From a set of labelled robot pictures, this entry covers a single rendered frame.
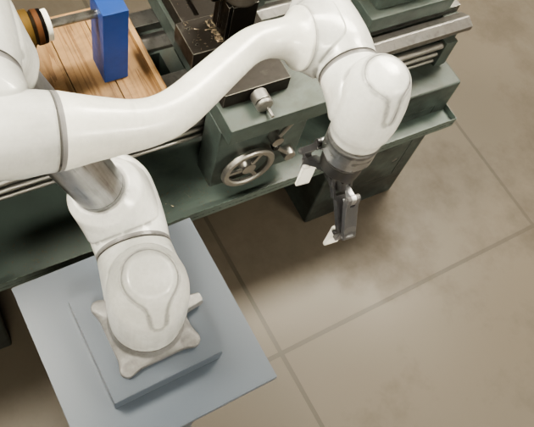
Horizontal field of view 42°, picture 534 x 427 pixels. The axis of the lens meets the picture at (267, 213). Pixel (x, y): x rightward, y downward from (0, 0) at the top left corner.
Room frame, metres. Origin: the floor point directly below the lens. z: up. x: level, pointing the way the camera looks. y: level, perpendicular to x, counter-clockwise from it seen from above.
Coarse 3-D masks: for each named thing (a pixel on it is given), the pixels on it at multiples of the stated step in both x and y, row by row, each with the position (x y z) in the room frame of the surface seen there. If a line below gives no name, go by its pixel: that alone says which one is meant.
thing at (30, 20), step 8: (32, 8) 0.93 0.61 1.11; (24, 16) 0.89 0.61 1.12; (32, 16) 0.90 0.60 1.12; (40, 16) 0.91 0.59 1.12; (24, 24) 0.88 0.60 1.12; (32, 24) 0.89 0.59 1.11; (40, 24) 0.90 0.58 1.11; (32, 32) 0.87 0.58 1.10; (40, 32) 0.88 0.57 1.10; (32, 40) 0.87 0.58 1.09; (40, 40) 0.88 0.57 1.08; (48, 40) 0.89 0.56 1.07
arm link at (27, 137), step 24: (0, 72) 0.44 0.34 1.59; (0, 96) 0.41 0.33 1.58; (24, 96) 0.43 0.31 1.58; (48, 96) 0.44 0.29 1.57; (0, 120) 0.38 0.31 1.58; (24, 120) 0.39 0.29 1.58; (48, 120) 0.41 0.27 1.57; (0, 144) 0.36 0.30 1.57; (24, 144) 0.37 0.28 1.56; (48, 144) 0.39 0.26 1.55; (0, 168) 0.35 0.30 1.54; (24, 168) 0.36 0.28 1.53; (48, 168) 0.38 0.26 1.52
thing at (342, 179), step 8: (320, 160) 0.70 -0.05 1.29; (328, 168) 0.68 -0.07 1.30; (336, 168) 0.68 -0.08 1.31; (328, 176) 0.71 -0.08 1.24; (336, 176) 0.68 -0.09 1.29; (344, 176) 0.68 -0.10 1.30; (352, 176) 0.69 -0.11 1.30; (336, 184) 0.69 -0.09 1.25; (344, 184) 0.68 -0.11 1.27; (352, 184) 0.69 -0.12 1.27
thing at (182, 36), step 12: (180, 24) 1.12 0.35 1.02; (192, 24) 1.13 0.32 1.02; (204, 24) 1.14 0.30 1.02; (180, 36) 1.09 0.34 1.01; (192, 36) 1.09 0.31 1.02; (204, 36) 1.11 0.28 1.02; (180, 48) 1.09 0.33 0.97; (192, 48) 1.06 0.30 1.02; (204, 48) 1.07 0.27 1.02; (192, 60) 1.04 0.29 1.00
